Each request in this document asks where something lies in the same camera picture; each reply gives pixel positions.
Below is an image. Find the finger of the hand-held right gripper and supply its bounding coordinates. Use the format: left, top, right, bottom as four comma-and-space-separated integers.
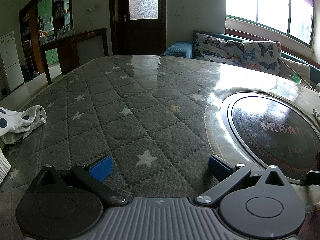
306, 170, 320, 184

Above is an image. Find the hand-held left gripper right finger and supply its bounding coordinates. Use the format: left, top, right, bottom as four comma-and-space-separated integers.
194, 155, 290, 207

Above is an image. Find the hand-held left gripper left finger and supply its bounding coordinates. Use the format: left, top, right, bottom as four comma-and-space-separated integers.
34, 155, 127, 206

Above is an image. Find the round black induction cooker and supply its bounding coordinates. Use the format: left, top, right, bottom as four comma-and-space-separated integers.
220, 94, 320, 186

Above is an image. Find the white polka-dot garment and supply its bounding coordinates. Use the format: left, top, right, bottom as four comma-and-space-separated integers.
0, 105, 47, 144

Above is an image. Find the white knit cloth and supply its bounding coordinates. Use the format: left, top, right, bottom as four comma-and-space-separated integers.
0, 149, 12, 183

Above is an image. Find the green fly swatter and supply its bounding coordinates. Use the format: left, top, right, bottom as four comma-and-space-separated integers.
286, 61, 312, 87

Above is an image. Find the white cushion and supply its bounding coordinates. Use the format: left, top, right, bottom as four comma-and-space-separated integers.
280, 57, 311, 87

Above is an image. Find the butterfly print cushion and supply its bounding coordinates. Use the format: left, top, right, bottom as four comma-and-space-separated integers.
194, 32, 248, 68
244, 40, 282, 76

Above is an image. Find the teal sofa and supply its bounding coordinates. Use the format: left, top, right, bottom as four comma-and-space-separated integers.
161, 30, 320, 88

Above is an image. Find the dark wooden console table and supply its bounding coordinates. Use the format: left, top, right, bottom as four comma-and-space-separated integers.
39, 28, 109, 85

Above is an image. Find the white refrigerator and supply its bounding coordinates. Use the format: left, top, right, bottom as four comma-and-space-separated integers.
0, 31, 25, 93

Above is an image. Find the dark wooden glass door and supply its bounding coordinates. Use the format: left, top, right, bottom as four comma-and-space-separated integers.
109, 0, 167, 56

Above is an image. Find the dark wooden shelf cabinet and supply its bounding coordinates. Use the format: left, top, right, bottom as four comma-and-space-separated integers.
19, 0, 75, 76

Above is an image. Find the green framed window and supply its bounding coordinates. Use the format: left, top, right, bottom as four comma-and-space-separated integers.
225, 0, 316, 48

